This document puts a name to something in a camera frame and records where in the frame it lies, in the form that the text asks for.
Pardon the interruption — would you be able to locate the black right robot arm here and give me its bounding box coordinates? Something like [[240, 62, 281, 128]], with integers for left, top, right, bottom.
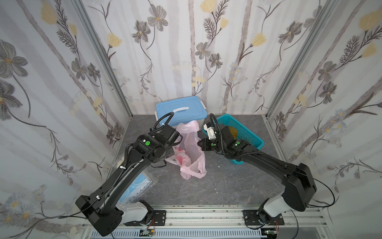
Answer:
[[198, 126, 317, 225]]

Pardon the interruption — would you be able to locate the blue face mask pack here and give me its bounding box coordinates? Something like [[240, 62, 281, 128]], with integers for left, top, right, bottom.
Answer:
[[119, 170, 158, 204]]

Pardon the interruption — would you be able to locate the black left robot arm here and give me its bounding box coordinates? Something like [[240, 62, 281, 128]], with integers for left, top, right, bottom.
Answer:
[[76, 125, 182, 237]]

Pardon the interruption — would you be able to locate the white box blue lid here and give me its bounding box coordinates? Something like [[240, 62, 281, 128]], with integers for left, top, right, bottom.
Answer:
[[155, 96, 208, 127]]

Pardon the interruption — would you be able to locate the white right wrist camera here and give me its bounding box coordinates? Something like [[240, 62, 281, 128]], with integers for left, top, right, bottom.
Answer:
[[203, 122, 216, 140]]

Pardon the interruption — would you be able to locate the teal plastic basket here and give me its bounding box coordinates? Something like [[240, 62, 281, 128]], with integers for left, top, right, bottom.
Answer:
[[210, 114, 267, 168]]

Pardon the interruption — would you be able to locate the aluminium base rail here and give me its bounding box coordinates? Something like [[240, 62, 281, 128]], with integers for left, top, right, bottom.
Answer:
[[107, 205, 333, 239]]

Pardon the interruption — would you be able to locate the pink printed plastic bag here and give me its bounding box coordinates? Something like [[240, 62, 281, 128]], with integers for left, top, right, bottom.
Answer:
[[166, 120, 207, 180]]

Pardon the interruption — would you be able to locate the pineapple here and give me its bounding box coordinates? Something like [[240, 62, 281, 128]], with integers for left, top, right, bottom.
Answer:
[[228, 126, 238, 139]]

